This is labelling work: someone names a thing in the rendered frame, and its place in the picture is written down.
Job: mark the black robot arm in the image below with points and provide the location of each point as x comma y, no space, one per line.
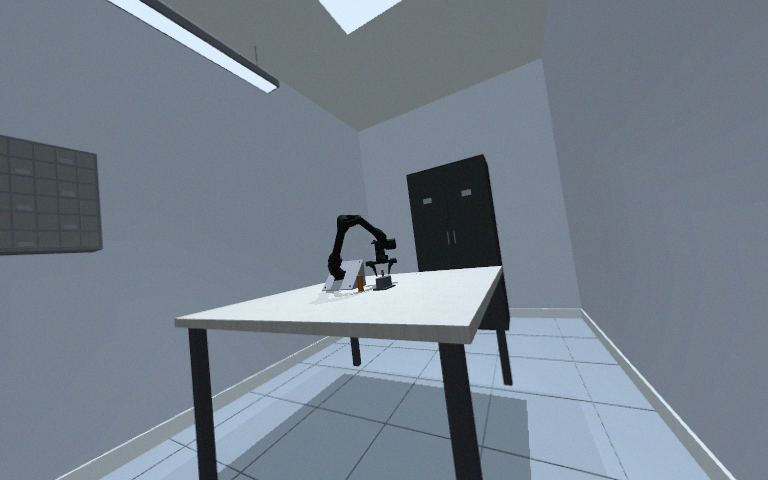
343,224

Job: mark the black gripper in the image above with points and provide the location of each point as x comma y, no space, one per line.
391,261

